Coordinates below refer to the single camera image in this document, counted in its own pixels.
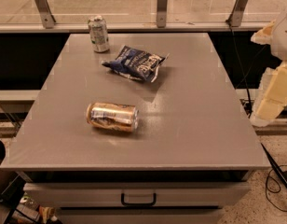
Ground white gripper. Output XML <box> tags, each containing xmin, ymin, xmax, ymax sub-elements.
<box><xmin>250</xmin><ymin>7</ymin><xmax>287</xmax><ymax>127</ymax></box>

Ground orange soda can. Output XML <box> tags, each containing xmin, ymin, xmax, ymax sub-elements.
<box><xmin>86</xmin><ymin>103</ymin><xmax>139</xmax><ymax>133</ymax></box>

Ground green and white soda can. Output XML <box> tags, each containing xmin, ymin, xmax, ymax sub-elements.
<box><xmin>88</xmin><ymin>15</ymin><xmax>110</xmax><ymax>52</ymax></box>

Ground grey cabinet drawer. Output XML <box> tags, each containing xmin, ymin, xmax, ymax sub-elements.
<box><xmin>24</xmin><ymin>182</ymin><xmax>250</xmax><ymax>208</ymax></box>

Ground blue chip bag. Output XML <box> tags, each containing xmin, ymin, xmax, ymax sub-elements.
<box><xmin>102</xmin><ymin>46</ymin><xmax>168</xmax><ymax>83</ymax></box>

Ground clutter items on floor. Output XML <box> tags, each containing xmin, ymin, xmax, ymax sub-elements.
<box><xmin>11</xmin><ymin>194</ymin><xmax>63</xmax><ymax>224</ymax></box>

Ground black hanging cable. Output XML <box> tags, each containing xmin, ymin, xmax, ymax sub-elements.
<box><xmin>225</xmin><ymin>20</ymin><xmax>268</xmax><ymax>117</ymax></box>

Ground right metal railing bracket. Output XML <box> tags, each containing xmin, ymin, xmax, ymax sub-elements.
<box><xmin>226</xmin><ymin>0</ymin><xmax>249</xmax><ymax>27</ymax></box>

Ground metal railing bracket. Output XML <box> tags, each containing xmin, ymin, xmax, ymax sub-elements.
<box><xmin>226</xmin><ymin>0</ymin><xmax>249</xmax><ymax>27</ymax></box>
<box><xmin>34</xmin><ymin>0</ymin><xmax>56</xmax><ymax>29</ymax></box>
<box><xmin>156</xmin><ymin>0</ymin><xmax>168</xmax><ymax>28</ymax></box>

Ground black floor cable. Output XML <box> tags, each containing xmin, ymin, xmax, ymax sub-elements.
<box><xmin>260</xmin><ymin>143</ymin><xmax>287</xmax><ymax>213</ymax></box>

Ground middle metal railing bracket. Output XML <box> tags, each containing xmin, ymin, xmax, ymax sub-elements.
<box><xmin>156</xmin><ymin>0</ymin><xmax>168</xmax><ymax>28</ymax></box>

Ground black drawer handle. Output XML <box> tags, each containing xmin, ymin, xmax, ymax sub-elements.
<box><xmin>120</xmin><ymin>193</ymin><xmax>157</xmax><ymax>207</ymax></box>

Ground left metal railing bracket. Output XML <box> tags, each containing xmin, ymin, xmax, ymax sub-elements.
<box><xmin>34</xmin><ymin>0</ymin><xmax>56</xmax><ymax>29</ymax></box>

